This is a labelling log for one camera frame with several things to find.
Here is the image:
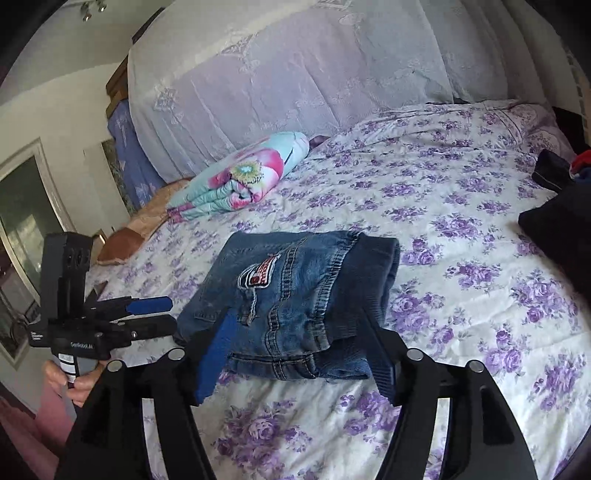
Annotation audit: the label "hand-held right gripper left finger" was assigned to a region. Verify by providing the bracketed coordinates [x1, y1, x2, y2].
[55, 308, 241, 480]

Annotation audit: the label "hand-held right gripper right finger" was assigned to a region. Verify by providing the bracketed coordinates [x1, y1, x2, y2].
[358, 311, 539, 480]

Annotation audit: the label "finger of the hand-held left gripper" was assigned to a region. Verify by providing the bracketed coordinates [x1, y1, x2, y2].
[90, 295, 174, 320]
[111, 314, 179, 343]

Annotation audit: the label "blue denim pants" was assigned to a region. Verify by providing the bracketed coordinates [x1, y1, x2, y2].
[174, 230, 402, 383]

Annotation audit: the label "person's left forearm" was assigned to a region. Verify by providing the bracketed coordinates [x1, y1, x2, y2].
[0, 382, 84, 464]

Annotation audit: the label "person's left hand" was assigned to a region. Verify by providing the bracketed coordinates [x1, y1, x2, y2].
[43, 357, 106, 409]

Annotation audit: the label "framed glass door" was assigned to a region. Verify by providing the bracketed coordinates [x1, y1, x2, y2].
[0, 137, 77, 370]

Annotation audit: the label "brown orange pillow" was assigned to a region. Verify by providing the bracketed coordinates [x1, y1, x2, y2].
[96, 178, 195, 267]

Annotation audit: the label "blue floral cloth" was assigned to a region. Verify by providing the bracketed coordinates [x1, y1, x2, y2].
[106, 99, 163, 217]

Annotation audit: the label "folded floral turquoise blanket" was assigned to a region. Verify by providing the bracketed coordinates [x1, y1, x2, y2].
[166, 131, 311, 223]

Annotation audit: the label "purple floral bedsheet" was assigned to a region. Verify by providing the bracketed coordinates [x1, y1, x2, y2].
[83, 99, 591, 480]

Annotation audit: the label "wooden headboard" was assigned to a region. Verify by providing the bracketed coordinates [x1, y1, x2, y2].
[105, 54, 131, 121]

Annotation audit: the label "black cloth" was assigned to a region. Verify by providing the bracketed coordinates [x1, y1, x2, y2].
[517, 184, 591, 319]

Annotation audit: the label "white lace cover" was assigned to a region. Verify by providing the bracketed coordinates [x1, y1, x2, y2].
[127, 0, 548, 186]

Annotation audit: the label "dark navy garment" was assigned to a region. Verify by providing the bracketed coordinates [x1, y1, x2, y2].
[530, 148, 579, 193]

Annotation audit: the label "ceiling lamp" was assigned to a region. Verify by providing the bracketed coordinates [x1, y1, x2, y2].
[78, 0, 110, 23]

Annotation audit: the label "red and blue garment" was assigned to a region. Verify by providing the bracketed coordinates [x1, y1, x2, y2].
[569, 147, 591, 182]

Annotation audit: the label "purple floral pillow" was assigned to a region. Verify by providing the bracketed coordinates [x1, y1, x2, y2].
[501, 102, 579, 158]

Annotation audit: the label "green foliage wall picture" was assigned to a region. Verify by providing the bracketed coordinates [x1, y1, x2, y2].
[100, 137, 134, 217]

